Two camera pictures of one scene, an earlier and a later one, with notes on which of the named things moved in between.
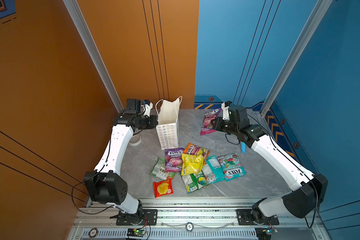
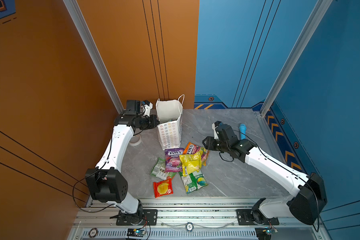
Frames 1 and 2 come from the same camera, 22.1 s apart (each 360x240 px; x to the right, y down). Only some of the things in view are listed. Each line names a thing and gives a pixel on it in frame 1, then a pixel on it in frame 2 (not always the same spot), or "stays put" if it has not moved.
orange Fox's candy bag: [193, 149] stays put
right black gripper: [216, 126] → [209, 141]
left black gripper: [153, 122] stays put
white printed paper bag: [167, 126] stays put
